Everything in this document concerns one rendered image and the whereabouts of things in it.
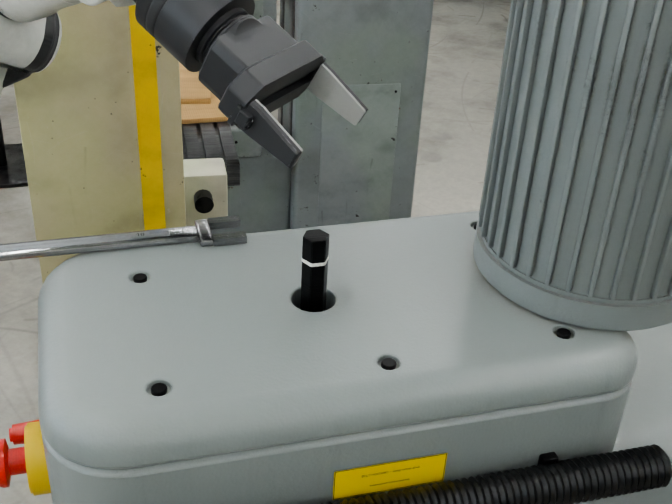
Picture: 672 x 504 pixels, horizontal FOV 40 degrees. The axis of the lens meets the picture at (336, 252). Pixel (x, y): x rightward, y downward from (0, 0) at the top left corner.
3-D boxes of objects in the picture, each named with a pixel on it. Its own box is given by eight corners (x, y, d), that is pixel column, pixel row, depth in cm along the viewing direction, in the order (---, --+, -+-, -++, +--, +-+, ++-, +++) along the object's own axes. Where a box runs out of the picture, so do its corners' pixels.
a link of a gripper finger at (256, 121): (292, 170, 79) (241, 122, 80) (307, 146, 77) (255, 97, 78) (281, 177, 78) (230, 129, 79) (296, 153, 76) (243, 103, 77)
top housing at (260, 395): (61, 609, 67) (33, 451, 59) (55, 383, 89) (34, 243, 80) (622, 501, 79) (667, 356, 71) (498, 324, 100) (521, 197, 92)
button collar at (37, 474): (33, 511, 75) (23, 458, 72) (33, 460, 80) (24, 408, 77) (58, 507, 75) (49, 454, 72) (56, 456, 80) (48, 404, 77)
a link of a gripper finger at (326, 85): (367, 107, 84) (319, 62, 85) (352, 130, 86) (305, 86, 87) (376, 101, 85) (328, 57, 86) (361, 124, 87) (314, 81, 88)
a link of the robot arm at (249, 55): (299, 107, 90) (214, 28, 92) (341, 35, 84) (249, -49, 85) (218, 154, 81) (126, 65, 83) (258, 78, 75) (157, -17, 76)
